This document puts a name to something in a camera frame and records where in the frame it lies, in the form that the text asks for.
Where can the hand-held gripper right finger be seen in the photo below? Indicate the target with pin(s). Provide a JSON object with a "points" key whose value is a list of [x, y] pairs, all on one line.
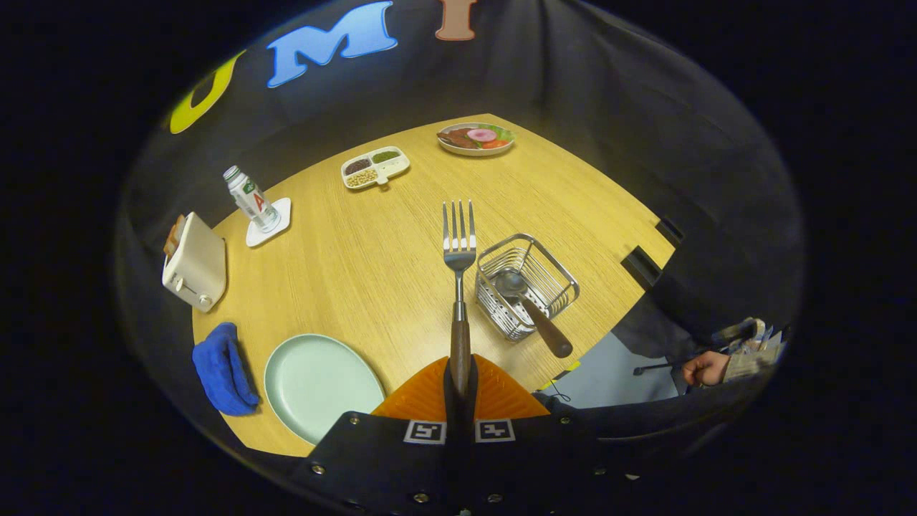
{"points": [[523, 459]]}

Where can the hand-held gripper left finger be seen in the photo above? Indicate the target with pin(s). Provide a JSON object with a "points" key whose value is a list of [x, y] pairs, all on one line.
{"points": [[401, 459]]}

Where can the pale green plate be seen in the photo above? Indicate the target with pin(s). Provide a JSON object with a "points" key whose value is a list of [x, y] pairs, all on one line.
{"points": [[322, 383]]}

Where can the thin black rod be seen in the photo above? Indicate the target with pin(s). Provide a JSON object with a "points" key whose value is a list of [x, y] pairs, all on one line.
{"points": [[659, 367]]}

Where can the blue cloth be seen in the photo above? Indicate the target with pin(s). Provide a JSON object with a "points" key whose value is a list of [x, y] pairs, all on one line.
{"points": [[218, 365]]}

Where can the large black table clamp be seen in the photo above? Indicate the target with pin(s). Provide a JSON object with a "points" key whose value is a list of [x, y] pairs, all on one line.
{"points": [[641, 266]]}

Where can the small black table clamp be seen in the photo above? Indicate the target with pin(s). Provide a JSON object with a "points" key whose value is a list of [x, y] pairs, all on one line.
{"points": [[670, 231]]}

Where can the white square coaster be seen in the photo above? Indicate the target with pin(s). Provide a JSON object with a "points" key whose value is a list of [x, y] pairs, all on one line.
{"points": [[281, 213]]}

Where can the white toaster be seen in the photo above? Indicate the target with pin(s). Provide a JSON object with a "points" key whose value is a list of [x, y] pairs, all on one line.
{"points": [[197, 269]]}

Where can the white divided snack tray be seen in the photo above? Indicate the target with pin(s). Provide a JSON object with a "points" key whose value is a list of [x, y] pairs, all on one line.
{"points": [[394, 170]]}

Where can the small plastic drink bottle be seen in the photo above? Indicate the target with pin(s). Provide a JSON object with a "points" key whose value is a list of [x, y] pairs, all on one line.
{"points": [[251, 197]]}

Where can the white food plate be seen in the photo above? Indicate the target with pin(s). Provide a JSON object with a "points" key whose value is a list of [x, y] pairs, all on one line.
{"points": [[474, 152]]}

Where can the red tomato slice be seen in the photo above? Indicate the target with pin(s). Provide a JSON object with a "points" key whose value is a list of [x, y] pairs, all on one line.
{"points": [[494, 144]]}

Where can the brown toast slice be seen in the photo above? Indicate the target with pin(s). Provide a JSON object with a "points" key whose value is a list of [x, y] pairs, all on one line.
{"points": [[173, 235]]}

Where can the brown meat slices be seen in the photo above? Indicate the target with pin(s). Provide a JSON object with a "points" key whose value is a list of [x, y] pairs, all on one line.
{"points": [[457, 139]]}

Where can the green lettuce leaf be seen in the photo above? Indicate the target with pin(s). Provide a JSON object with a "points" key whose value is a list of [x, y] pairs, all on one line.
{"points": [[505, 132]]}

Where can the pink ham slice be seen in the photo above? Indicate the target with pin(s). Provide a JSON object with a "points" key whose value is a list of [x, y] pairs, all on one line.
{"points": [[481, 135]]}

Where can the black backdrop cloth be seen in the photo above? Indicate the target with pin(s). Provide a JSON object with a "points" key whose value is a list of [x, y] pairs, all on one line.
{"points": [[645, 129]]}

